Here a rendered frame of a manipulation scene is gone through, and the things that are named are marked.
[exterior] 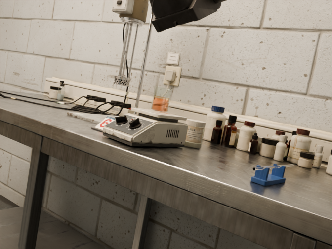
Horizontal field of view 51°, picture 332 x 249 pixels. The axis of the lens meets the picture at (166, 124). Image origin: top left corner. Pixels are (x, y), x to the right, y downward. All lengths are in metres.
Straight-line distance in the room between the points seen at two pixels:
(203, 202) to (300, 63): 0.76
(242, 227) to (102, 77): 1.35
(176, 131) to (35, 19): 1.69
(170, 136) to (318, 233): 0.47
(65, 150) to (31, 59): 1.46
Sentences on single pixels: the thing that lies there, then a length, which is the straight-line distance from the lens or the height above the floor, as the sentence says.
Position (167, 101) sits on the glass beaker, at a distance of 0.98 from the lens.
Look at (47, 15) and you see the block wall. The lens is 2.38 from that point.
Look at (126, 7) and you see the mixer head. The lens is 1.32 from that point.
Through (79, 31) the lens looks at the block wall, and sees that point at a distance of 2.10.
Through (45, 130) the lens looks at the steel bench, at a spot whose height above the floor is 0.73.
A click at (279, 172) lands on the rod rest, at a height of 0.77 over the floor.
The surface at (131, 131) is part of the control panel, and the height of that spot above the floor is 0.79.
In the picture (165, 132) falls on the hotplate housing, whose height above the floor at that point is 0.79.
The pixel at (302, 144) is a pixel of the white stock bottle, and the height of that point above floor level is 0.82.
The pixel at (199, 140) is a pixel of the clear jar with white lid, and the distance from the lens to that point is 1.03.
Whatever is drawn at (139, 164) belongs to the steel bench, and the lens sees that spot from 0.79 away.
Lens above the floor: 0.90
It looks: 5 degrees down
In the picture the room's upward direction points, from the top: 10 degrees clockwise
